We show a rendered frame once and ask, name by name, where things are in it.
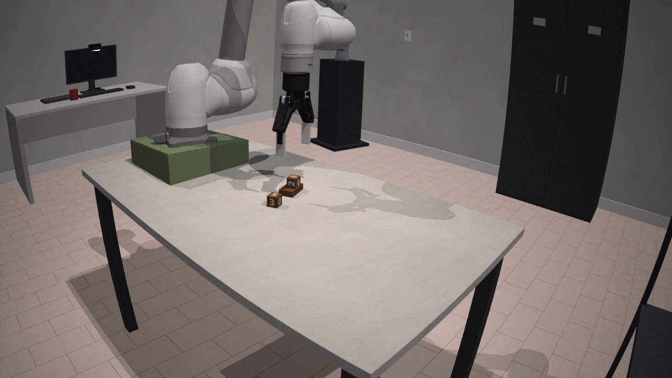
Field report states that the brown rectangular tray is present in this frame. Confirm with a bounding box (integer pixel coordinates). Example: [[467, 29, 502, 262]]
[[279, 183, 303, 198]]

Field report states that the brown wooden cube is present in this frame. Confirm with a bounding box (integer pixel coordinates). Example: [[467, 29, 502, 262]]
[[267, 192, 282, 208], [287, 175, 301, 189]]

